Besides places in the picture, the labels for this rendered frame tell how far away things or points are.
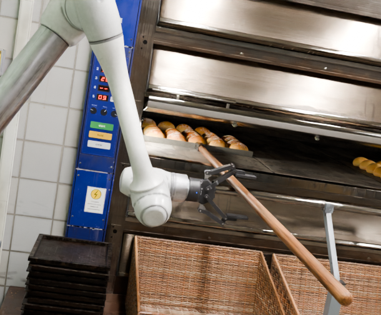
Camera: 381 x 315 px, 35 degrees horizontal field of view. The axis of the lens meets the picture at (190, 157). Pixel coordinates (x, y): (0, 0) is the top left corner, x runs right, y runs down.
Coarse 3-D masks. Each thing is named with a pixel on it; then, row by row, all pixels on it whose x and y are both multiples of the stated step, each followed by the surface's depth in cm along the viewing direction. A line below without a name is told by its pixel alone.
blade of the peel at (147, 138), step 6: (144, 138) 289; (150, 138) 289; (156, 138) 289; (162, 138) 290; (174, 144) 291; (180, 144) 292; (186, 144) 292; (192, 144) 293; (204, 144) 294; (210, 150) 295; (216, 150) 295; (222, 150) 295; (228, 150) 296; (234, 150) 296; (240, 150) 297
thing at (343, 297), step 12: (204, 156) 270; (228, 180) 219; (240, 192) 200; (252, 204) 185; (264, 216) 172; (276, 228) 161; (288, 240) 151; (300, 252) 142; (312, 264) 135; (324, 276) 128; (336, 288) 121; (348, 300) 118
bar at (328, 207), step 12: (216, 192) 215; (228, 192) 215; (252, 192) 217; (264, 192) 218; (300, 204) 220; (312, 204) 220; (324, 204) 221; (336, 204) 222; (348, 204) 223; (324, 216) 221; (336, 264) 208; (336, 276) 206; (336, 300) 203; (324, 312) 206; (336, 312) 204
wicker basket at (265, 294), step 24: (144, 240) 249; (168, 240) 251; (144, 264) 248; (168, 264) 250; (192, 264) 252; (216, 264) 254; (240, 264) 256; (264, 264) 250; (144, 288) 247; (168, 288) 249; (192, 288) 251; (216, 288) 253; (240, 288) 255; (264, 288) 246; (144, 312) 206; (168, 312) 244; (192, 312) 248; (216, 312) 252; (240, 312) 254; (264, 312) 243
